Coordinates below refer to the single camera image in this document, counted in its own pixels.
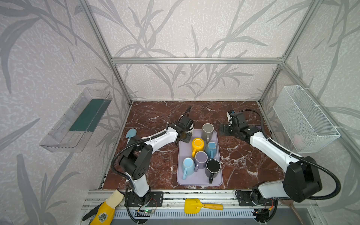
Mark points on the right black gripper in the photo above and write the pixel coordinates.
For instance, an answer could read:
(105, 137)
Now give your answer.
(227, 129)

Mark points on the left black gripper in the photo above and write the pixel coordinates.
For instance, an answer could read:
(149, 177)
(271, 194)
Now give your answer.
(183, 135)

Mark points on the yellow ceramic mug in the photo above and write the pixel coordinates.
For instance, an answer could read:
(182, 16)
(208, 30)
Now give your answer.
(197, 146)

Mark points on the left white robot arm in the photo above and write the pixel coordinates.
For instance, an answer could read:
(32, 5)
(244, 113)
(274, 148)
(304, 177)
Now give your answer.
(133, 161)

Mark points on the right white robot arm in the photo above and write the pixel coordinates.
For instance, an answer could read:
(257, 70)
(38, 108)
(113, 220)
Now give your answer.
(302, 178)

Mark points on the grey ceramic mug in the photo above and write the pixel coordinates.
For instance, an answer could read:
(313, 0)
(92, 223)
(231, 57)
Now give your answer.
(207, 132)

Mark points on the teal blue mug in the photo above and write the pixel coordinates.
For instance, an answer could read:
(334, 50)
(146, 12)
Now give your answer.
(211, 150)

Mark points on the purple ceramic mug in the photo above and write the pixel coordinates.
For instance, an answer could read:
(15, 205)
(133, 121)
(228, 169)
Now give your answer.
(201, 159)

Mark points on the light blue mug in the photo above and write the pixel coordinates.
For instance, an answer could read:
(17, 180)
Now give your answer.
(188, 167)

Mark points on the black ceramic mug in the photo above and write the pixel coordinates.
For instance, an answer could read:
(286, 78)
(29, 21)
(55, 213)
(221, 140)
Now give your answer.
(212, 169)

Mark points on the light blue toy shovel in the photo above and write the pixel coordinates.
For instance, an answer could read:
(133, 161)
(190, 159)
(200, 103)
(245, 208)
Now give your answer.
(130, 134)

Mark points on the pink object in basket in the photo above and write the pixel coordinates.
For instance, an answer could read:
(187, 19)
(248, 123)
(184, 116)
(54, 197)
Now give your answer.
(298, 142)

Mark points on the yellow toy shovel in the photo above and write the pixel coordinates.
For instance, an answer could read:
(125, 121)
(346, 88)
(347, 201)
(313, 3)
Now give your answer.
(194, 205)

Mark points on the brown slotted spatula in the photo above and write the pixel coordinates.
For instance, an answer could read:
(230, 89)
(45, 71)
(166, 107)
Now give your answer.
(290, 204)

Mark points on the green sponge sheet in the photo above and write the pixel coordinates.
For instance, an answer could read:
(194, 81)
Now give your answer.
(91, 115)

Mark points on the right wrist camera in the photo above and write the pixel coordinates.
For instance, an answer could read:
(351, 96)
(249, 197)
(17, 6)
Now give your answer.
(231, 114)

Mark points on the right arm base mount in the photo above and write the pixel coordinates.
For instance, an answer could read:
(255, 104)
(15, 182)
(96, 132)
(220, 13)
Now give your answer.
(252, 198)

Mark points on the white wire basket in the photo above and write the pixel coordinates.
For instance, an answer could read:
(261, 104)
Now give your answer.
(300, 115)

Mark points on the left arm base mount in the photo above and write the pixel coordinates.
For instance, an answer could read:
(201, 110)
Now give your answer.
(151, 198)

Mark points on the aluminium cage frame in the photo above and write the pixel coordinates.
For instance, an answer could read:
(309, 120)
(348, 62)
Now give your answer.
(228, 51)

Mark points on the clear plastic wall shelf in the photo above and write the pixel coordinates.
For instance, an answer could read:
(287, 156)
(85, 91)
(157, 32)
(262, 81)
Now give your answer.
(60, 139)

